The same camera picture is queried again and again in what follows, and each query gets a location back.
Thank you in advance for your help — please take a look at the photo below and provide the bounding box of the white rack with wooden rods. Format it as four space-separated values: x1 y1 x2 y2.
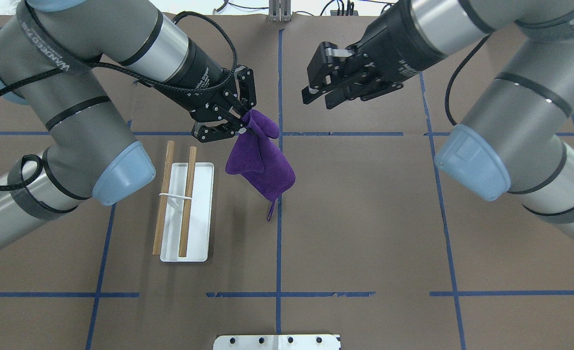
153 141 215 263

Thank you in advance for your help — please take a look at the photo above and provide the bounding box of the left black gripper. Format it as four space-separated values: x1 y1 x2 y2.
170 39 256 142

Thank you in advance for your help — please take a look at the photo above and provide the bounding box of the aluminium frame post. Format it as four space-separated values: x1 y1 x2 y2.
268 0 293 23

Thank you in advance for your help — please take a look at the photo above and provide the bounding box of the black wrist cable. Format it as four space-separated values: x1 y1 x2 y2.
0 12 239 193

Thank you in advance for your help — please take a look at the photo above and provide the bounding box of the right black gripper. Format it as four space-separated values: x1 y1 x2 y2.
301 2 444 109

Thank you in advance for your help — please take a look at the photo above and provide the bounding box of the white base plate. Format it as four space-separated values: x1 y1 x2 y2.
213 334 342 350

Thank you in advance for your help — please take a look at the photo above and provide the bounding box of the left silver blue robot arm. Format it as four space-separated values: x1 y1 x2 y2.
0 0 256 250

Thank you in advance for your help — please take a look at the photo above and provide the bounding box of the purple towel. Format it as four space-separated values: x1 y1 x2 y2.
225 109 296 221

